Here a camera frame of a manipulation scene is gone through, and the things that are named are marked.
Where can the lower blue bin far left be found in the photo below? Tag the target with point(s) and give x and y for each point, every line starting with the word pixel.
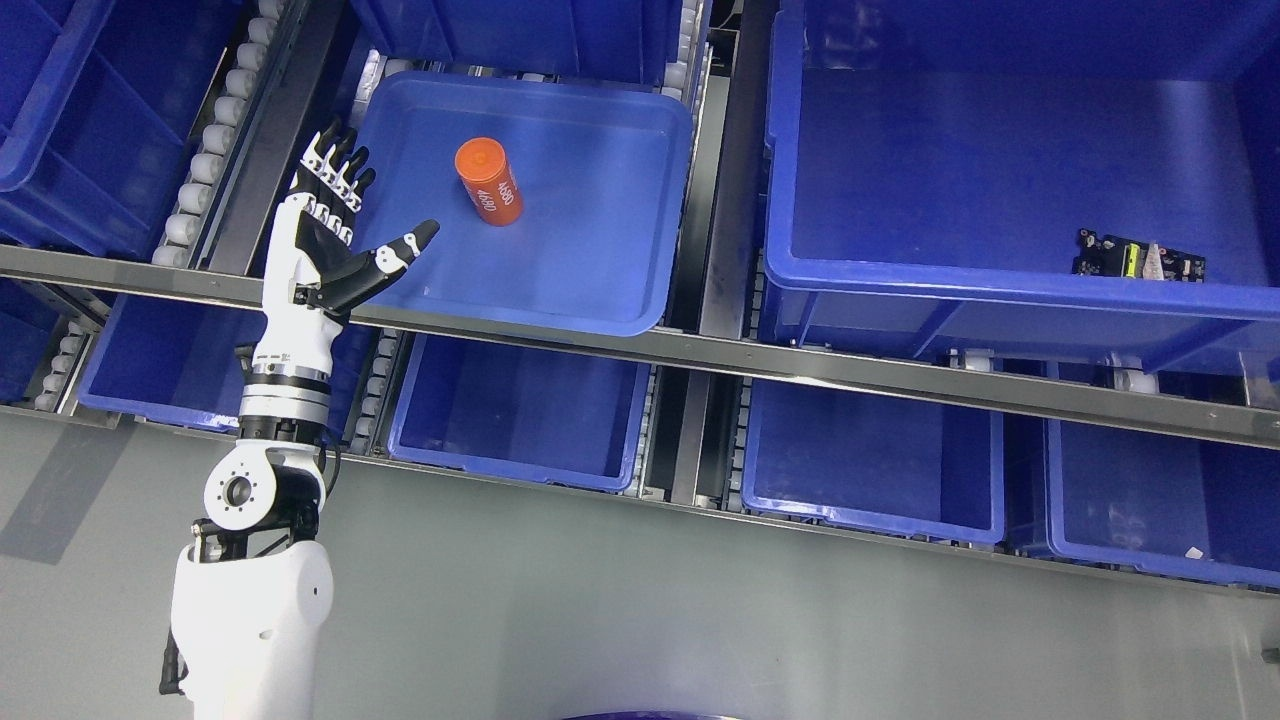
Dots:
pixel 176 363

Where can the steel shelf rail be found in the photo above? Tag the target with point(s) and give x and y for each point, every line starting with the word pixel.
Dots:
pixel 995 391

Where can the orange cylindrical capacitor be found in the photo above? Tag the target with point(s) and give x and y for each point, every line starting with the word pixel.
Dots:
pixel 482 164

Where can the lower blue bin far right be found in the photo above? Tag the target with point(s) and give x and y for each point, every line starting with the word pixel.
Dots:
pixel 1162 505

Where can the shallow blue plastic tray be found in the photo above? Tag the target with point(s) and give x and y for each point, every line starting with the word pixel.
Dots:
pixel 603 173

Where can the white roller track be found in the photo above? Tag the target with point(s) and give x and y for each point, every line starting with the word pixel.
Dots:
pixel 218 128

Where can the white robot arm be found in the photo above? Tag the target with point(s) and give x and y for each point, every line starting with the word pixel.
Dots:
pixel 254 588

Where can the blue bin top center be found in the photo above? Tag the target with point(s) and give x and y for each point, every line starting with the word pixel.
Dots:
pixel 636 42

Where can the large blue bin right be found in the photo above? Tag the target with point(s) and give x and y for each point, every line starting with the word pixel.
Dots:
pixel 932 161

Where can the lower blue bin center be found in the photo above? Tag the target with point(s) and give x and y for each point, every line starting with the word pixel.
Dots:
pixel 520 413

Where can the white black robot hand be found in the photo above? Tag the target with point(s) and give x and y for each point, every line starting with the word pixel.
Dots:
pixel 313 278

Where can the blue bin upper left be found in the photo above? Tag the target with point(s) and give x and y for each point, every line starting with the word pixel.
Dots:
pixel 97 102

